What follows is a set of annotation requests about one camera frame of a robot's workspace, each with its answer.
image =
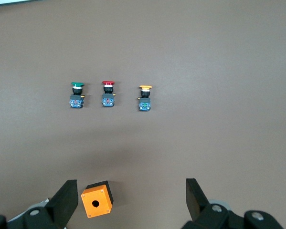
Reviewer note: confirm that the white panel edge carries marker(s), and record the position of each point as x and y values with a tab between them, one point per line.
11	3

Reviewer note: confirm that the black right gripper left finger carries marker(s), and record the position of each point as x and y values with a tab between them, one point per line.
61	205

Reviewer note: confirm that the yellow mushroom push button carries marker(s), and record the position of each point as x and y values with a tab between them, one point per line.
145	100

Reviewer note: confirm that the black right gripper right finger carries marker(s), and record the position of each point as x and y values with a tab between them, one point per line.
195	202

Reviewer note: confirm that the orange button enclosure box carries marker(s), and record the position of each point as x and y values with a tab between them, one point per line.
95	195

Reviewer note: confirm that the red mushroom push button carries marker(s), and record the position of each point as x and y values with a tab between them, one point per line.
108	95

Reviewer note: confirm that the green mushroom push button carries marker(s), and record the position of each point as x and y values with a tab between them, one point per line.
76	96

